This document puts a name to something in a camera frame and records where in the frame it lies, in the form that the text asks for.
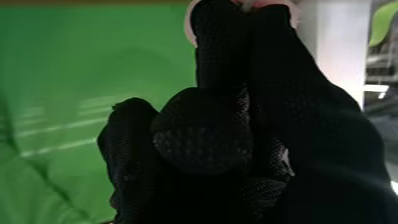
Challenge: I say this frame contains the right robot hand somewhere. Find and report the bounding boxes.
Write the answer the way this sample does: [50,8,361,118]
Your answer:
[96,0,398,224]

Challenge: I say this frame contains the green plant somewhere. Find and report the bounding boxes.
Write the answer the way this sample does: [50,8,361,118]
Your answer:
[368,0,398,48]

